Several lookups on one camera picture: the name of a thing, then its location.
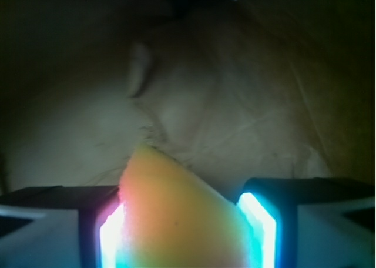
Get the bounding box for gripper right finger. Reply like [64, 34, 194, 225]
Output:
[236, 177, 376, 268]

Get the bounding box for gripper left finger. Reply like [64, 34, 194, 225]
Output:
[1, 186, 122, 267]

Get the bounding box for yellow green sponge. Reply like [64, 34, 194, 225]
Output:
[119, 144, 251, 267]

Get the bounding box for brown paper bag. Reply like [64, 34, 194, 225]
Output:
[1, 0, 375, 200]

